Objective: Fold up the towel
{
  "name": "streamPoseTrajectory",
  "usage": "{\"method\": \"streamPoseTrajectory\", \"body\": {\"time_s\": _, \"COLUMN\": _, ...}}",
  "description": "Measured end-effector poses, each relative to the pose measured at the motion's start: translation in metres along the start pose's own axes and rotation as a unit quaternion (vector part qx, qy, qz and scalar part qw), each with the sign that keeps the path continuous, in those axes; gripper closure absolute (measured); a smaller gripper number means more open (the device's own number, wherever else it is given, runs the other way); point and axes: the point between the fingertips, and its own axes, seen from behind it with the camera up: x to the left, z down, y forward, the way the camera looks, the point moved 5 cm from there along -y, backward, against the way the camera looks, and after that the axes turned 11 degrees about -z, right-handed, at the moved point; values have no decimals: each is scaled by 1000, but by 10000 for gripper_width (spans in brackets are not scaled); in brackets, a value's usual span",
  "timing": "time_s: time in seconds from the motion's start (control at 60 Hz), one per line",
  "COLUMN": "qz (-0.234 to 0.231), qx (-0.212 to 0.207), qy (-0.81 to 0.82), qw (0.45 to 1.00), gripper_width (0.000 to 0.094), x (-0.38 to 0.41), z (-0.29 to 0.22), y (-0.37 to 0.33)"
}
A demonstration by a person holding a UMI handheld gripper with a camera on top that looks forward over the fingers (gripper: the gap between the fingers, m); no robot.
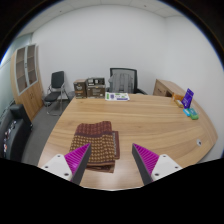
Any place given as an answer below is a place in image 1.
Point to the wooden glass-door cabinet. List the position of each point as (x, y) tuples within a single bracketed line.
[(31, 98)]

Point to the black folding visitor chair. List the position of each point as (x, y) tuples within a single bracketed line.
[(57, 80)]

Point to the small brown cardboard box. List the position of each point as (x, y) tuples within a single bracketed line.
[(80, 89)]

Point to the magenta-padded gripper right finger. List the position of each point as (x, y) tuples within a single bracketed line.
[(163, 165)]

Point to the large brown cardboard box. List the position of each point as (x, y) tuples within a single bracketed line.
[(96, 88)]

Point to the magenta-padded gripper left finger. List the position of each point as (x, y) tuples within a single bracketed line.
[(60, 165)]

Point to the brown patterned towel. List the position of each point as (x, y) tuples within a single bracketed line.
[(100, 143)]

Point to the green flat box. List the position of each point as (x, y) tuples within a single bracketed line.
[(193, 114)]

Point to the grey mesh office chair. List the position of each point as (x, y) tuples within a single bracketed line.
[(122, 81)]

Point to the black leather sofa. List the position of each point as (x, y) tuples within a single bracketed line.
[(13, 133)]

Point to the orange box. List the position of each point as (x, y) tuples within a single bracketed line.
[(177, 97)]

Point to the wooden side drawer unit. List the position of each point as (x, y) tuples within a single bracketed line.
[(165, 87)]

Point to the purple upright box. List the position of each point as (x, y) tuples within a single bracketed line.
[(188, 98)]

